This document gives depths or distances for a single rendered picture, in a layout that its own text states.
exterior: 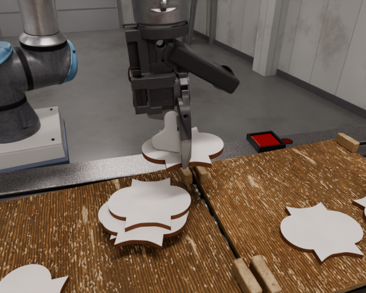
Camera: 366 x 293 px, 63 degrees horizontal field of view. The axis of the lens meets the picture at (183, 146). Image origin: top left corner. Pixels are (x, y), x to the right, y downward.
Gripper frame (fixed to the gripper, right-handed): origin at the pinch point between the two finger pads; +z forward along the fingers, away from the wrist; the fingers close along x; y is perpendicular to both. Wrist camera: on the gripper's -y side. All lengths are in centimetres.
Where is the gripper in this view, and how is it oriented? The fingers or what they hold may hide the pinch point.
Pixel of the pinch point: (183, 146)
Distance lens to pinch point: 51.1
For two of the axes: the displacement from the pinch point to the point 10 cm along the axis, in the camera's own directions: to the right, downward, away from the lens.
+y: -9.9, 1.2, -1.2
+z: 0.4, 8.4, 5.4
